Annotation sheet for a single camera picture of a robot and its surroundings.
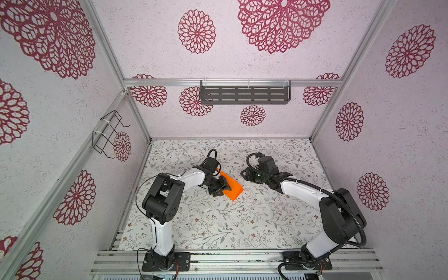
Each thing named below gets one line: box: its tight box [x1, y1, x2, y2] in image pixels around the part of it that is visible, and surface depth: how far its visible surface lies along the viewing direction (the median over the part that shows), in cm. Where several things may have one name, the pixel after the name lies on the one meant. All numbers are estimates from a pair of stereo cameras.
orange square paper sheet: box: [217, 168, 245, 202], surface depth 94 cm
